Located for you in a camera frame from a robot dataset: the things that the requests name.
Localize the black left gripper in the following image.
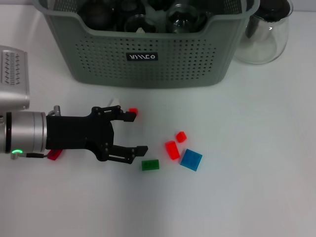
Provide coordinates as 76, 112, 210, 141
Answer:
45, 105, 149, 165

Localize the red slope toy brick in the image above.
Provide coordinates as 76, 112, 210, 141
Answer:
164, 140, 180, 160

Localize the blue square toy plate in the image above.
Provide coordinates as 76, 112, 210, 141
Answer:
179, 149, 203, 171

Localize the dark red curved toy brick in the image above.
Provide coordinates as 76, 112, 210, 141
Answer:
47, 150, 63, 161

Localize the glass teacup black base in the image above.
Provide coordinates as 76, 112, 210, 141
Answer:
124, 14, 159, 34
164, 3, 210, 34
116, 0, 146, 19

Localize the grey-green perforated storage bin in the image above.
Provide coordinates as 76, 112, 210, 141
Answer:
32, 0, 261, 89

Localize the green toy brick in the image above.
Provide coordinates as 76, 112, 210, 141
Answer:
141, 159, 160, 171

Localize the black ceramic teapot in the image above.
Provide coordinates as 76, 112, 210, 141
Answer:
78, 0, 116, 32

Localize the glass carafe black lid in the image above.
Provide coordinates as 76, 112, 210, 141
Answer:
232, 0, 294, 65

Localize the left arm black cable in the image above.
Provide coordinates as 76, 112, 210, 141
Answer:
11, 151, 53, 160

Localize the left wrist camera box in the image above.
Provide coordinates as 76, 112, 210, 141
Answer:
0, 45, 31, 113

